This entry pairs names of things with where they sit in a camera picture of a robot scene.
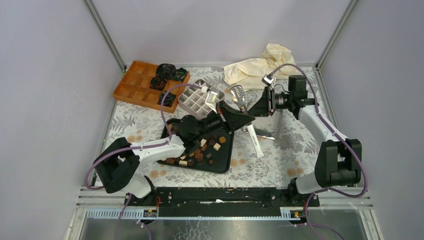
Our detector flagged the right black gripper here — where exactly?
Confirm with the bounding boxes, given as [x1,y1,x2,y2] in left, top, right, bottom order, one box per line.
[248,85,293,118]

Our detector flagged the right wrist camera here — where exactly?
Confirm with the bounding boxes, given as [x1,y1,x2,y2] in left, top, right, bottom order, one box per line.
[261,74,276,88]

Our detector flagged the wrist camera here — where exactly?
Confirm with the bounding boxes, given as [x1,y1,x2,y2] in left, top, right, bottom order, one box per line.
[261,74,276,88]
[200,85,219,113]

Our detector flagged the cream cloth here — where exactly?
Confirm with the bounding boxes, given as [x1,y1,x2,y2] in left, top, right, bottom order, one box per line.
[223,43,296,90]

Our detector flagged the metal serving tongs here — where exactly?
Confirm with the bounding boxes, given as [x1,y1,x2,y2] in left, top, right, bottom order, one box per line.
[229,84,264,158]

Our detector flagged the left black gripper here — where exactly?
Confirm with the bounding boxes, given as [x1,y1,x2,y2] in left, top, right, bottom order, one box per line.
[193,99,253,140]

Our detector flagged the pink grid box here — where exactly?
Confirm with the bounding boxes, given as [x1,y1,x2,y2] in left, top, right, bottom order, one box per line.
[178,79,225,120]

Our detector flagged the black plastic tray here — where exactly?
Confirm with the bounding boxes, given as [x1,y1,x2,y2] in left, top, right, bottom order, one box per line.
[158,118,234,174]

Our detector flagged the silver metal tray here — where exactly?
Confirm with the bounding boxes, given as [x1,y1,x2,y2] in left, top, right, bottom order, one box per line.
[248,106,282,140]

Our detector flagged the floral table mat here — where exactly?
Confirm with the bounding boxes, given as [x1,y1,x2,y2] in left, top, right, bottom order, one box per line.
[99,66,335,189]

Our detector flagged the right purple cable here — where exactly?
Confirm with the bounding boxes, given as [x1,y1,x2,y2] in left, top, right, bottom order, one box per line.
[269,63,369,240]

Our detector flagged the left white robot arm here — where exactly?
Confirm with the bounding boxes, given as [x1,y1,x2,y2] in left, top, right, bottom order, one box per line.
[87,101,255,206]

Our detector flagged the dark paper cup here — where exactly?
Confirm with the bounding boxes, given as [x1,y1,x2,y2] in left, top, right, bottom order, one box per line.
[155,63,176,80]
[157,91,177,107]
[149,76,167,91]
[170,67,188,82]

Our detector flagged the caramel chocolate piece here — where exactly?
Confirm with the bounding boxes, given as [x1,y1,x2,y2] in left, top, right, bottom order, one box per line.
[219,136,227,144]

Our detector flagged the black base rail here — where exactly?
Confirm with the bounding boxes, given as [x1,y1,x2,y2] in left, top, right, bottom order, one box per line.
[125,187,320,218]

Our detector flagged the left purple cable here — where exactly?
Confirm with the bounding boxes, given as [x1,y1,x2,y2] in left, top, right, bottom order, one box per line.
[82,82,205,240]

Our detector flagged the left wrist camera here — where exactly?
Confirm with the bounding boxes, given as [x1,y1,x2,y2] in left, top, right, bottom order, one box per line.
[200,85,219,113]

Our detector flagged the white chocolate piece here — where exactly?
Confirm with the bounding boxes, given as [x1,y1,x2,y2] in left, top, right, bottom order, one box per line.
[200,138,207,147]
[213,143,221,151]

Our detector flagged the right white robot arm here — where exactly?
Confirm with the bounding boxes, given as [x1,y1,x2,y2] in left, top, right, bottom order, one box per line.
[248,74,362,206]

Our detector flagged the orange compartment box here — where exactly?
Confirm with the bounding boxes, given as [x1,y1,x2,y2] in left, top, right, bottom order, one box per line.
[112,60,190,111]

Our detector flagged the purple cable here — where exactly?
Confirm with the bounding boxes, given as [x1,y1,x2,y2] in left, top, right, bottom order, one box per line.
[269,63,369,240]
[82,82,205,240]

